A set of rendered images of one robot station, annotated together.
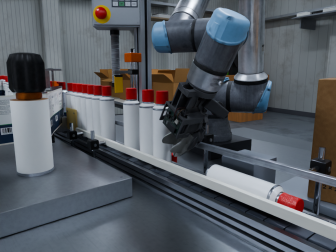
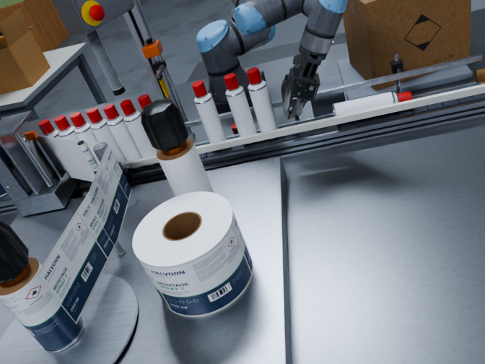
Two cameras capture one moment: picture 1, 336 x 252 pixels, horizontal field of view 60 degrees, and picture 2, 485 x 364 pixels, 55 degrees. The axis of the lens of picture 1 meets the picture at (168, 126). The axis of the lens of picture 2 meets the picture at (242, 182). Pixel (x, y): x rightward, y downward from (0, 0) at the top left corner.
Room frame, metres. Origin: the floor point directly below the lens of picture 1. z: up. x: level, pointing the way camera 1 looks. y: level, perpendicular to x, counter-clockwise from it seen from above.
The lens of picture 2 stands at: (-0.08, 0.79, 1.56)
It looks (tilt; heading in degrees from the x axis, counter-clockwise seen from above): 35 degrees down; 324
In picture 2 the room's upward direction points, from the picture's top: 20 degrees counter-clockwise
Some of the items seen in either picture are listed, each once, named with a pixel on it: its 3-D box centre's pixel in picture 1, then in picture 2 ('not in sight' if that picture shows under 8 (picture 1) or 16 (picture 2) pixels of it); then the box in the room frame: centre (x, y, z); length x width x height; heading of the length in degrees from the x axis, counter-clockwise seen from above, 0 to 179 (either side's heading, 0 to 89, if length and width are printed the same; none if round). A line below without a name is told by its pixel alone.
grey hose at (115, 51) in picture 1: (115, 59); (104, 60); (1.15, 0.20, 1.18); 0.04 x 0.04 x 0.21
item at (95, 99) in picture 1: (99, 113); (140, 133); (1.05, 0.25, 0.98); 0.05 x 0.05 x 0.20
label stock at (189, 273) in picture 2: not in sight; (194, 252); (0.56, 0.49, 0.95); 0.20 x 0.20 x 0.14
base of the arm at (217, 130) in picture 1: (212, 125); (226, 77); (1.11, -0.17, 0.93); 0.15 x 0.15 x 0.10
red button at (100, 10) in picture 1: (101, 13); (96, 13); (1.03, 0.22, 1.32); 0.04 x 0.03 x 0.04; 94
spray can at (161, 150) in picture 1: (162, 129); (262, 104); (0.77, 0.02, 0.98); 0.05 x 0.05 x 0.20
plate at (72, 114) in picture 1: (71, 119); not in sight; (1.17, 0.39, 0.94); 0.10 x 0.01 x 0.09; 39
